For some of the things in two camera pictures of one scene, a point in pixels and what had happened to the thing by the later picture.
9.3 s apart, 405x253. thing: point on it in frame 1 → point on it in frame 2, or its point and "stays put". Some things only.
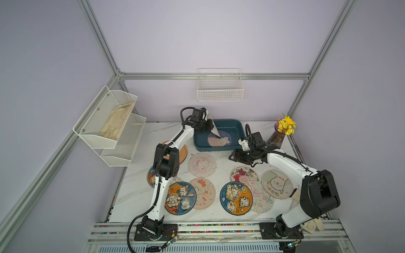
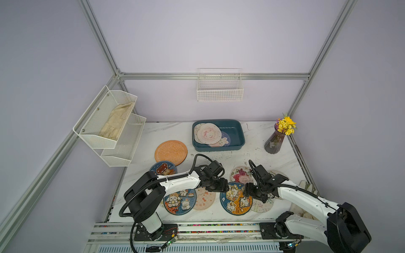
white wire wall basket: [219, 84] stays put
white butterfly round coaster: [214, 130] → [196, 133]
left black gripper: [210, 126] → [222, 186]
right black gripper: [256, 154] → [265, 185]
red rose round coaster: [246, 175] stays put
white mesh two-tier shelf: [111, 127] stays put
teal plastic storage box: [230, 132] stays put
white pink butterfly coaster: [262, 201] stays put
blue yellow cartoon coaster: [236, 198] stays put
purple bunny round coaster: [215, 141] stays put
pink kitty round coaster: [202, 165] → [209, 133]
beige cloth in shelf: [112, 128] stays put
